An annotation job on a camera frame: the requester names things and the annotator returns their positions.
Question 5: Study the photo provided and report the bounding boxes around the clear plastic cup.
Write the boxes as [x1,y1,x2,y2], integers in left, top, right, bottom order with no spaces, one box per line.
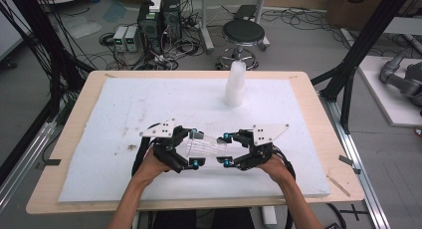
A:
[184,130,231,159]

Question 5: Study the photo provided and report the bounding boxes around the aluminium floor rail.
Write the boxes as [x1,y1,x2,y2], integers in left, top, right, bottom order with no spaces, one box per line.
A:
[0,119,57,212]
[318,92,392,229]

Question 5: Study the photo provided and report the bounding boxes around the white floor board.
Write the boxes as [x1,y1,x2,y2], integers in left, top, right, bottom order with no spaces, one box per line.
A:
[357,55,422,127]

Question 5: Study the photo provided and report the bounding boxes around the black metal frame stand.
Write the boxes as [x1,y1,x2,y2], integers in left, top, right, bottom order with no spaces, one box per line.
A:
[0,0,96,187]
[311,0,416,134]

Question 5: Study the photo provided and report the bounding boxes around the brown cardboard box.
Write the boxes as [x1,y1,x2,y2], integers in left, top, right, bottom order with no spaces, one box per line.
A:
[325,0,390,28]

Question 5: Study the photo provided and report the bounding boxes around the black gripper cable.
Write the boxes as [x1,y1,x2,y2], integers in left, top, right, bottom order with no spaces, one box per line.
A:
[131,122,162,177]
[271,144,297,181]

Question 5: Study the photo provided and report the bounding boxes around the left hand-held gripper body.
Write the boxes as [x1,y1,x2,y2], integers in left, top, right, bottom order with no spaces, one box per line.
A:
[138,118,192,174]

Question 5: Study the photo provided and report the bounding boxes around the white table leg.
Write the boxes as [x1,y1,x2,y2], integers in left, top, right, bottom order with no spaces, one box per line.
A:
[261,205,279,229]

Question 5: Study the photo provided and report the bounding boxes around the white desk leg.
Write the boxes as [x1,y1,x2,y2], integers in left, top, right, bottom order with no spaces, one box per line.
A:
[254,0,271,52]
[198,0,216,55]

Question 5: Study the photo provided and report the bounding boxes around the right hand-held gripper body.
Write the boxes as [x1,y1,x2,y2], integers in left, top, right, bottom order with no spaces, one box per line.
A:
[232,123,290,172]

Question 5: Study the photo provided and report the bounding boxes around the stack of white plastic cups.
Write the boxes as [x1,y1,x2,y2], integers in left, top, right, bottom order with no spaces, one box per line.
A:
[224,60,248,109]

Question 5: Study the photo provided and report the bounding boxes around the white foam mat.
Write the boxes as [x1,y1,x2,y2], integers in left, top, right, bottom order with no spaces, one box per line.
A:
[58,77,331,203]

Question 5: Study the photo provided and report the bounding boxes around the person's legs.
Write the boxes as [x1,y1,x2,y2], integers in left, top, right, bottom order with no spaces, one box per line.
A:
[151,207,257,229]

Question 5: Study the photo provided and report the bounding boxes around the black round stool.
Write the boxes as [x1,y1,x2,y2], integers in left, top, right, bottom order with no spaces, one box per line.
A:
[216,18,267,71]

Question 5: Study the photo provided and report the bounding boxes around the person's left hand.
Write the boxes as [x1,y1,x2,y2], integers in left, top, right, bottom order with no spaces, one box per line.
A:
[134,147,174,185]

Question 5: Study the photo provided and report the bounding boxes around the grey bench power supply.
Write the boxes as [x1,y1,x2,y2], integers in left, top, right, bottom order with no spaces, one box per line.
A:
[112,25,129,53]
[124,25,139,54]

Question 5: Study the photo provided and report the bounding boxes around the black computer tower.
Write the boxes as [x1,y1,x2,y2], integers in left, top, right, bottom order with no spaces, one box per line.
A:
[136,0,164,55]
[161,0,183,42]

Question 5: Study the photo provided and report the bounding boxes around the person's right hand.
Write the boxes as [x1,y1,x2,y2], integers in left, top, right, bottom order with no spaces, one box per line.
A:
[258,154,295,187]

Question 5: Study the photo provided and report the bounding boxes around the light wooden table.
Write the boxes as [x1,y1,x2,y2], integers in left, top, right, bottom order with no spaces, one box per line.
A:
[25,70,365,216]

